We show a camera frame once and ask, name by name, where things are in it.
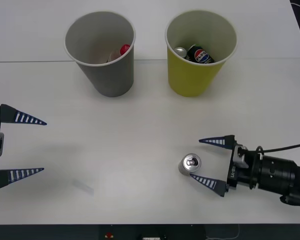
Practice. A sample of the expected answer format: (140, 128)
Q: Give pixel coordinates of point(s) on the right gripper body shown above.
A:
(241, 176)

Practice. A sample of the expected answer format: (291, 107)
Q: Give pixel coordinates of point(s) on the silver can with closed top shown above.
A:
(180, 51)

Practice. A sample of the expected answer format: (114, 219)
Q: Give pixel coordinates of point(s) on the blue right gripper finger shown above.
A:
(218, 187)
(226, 142)

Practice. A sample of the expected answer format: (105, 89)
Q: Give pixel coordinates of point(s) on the grey plastic waste bin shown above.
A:
(115, 80)

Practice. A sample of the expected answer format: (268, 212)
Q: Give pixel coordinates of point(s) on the yellow-green plastic waste bin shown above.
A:
(190, 80)

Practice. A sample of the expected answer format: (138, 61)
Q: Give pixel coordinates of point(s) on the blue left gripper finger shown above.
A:
(2, 178)
(11, 115)

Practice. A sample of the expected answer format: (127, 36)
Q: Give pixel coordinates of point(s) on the silver can with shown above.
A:
(191, 162)
(180, 51)

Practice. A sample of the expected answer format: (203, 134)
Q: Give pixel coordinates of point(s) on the clear bottle with red cap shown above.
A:
(125, 49)

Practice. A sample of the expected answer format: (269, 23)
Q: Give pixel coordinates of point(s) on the black robot torso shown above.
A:
(150, 232)

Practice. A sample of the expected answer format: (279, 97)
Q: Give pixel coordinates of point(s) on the black can with round logo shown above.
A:
(200, 55)

